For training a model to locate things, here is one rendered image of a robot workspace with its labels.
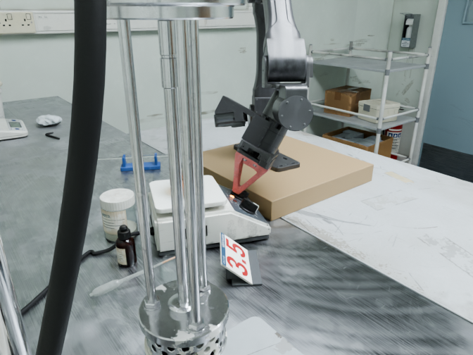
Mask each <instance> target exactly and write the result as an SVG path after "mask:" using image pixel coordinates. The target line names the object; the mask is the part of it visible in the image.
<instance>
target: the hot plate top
mask: <svg viewBox="0 0 473 355"><path fill-rule="evenodd" d="M203 180H204V201H205V208H209V207H214V206H224V205H225V204H226V203H227V198H226V196H225V195H224V193H223V192H222V190H221V189H220V187H219V185H218V184H217V183H216V181H215V179H214V178H213V176H211V175H204V176H203ZM149 189H150V192H151V197H152V200H153V205H154V208H155V211H156V213H172V203H171V192H170V180H158V181H153V182H150V183H149Z"/></svg>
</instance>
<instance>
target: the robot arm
mask: <svg viewBox="0 0 473 355"><path fill-rule="evenodd" d="M247 2H248V4H252V7H253V17H254V20H255V24H256V78H255V82H254V86H253V95H252V104H250V105H249V109H248V108H246V107H245V106H243V105H241V104H239V103H237V102H236V101H234V100H232V99H230V98H229V97H227V96H222V98H221V100H220V103H219V104H218V106H217V108H216V109H215V115H214V120H215V127H229V126H232V127H244V126H245V124H246V122H248V127H247V128H246V131H245V132H244V134H243V136H242V140H241V141H240V143H239V144H234V149H235V150H236V153H235V159H234V179H233V187H232V191H233V192H234V193H236V194H241V193H242V192H243V191H244V190H245V189H246V188H247V187H249V186H250V185H252V184H253V183H254V182H255V181H256V180H257V179H259V178H260V177H261V176H262V175H264V174H265V173H266V172H267V171H268V170H269V169H271V170H273V171H274V172H283V171H286V170H291V169H295V168H300V162H299V161H296V160H294V159H292V158H290V157H288V156H286V155H284V154H281V153H280V152H279V149H278V148H279V145H280V144H281V143H282V140H283V139H284V137H285V135H286V132H287V130H290V131H299V130H303V129H305V128H306V127H307V126H308V125H309V124H310V122H311V121H312V119H313V106H312V104H311V103H310V102H309V100H308V87H309V82H310V77H313V57H312V56H309V55H306V50H305V41H304V39H301V34H300V32H299V31H298V29H297V27H296V23H295V20H294V15H293V10H292V4H291V0H247ZM280 82H300V83H280ZM247 115H248V116H247ZM243 164H246V165H247V166H249V167H251V168H252V169H254V170H255V171H256V172H257V173H256V174H255V175H254V176H253V177H252V178H250V179H249V180H248V181H246V182H245V183H244V184H243V185H240V180H241V172H242V168H243Z"/></svg>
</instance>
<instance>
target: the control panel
mask: <svg viewBox="0 0 473 355"><path fill-rule="evenodd" d="M219 187H220V189H221V190H222V192H223V193H224V195H225V196H226V197H227V200H228V201H229V203H230V204H231V205H232V207H233V209H234V210H235V211H236V212H239V213H242V214H244V215H246V216H249V217H252V218H255V219H256V220H259V221H262V222H264V223H267V224H268V222H267V221H266V220H265V219H264V217H263V216H262V214H261V213H260V212H259V210H257V211H256V213H255V215H252V214H250V213H247V212H245V211H244V210H242V209H241V208H240V207H239V204H240V203H241V202H242V201H240V200H238V199H236V198H235V197H234V198H233V197H231V196H230V195H231V191H232V190H231V189H228V188H226V187H223V186H221V185H219ZM233 200H236V201H237V202H235V201H233Z"/></svg>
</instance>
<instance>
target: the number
mask: <svg viewBox="0 0 473 355"><path fill-rule="evenodd" d="M225 251H226V264H227V266H228V267H230V268H231V269H232V270H234V271H236V272H237V273H238V274H240V275H242V276H243V277H245V278H246V279H248V280H249V276H248V266H247V261H246V252H245V249H244V248H243V247H241V246H239V245H238V244H237V243H236V242H234V241H232V240H231V239H230V238H228V237H227V236H225Z"/></svg>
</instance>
